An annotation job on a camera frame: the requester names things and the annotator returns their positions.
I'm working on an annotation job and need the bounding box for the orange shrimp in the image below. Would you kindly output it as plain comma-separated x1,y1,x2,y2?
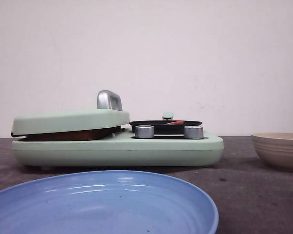
167,120,185,125

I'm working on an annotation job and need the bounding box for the breakfast maker hinged lid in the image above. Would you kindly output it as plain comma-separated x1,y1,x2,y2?
11,90,130,137

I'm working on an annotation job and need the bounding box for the white bread slice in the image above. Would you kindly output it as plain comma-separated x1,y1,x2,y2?
22,126,121,141

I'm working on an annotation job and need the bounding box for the beige ribbed bowl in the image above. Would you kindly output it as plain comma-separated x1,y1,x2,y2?
251,133,293,171

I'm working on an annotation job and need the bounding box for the mint green breakfast maker base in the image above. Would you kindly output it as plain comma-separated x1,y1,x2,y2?
12,129,224,167

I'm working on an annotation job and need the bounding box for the left silver control knob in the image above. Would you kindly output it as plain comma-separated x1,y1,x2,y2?
135,125,155,139

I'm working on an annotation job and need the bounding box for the silver control knob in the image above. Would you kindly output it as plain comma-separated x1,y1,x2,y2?
135,125,155,139
184,126,204,139

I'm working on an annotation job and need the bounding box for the black round frying pan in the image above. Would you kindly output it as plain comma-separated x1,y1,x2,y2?
129,119,202,135

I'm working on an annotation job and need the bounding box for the right silver control knob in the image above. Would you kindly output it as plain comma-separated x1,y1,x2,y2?
184,126,204,139

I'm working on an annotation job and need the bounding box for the blue ribbed plate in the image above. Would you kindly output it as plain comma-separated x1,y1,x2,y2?
0,171,219,234

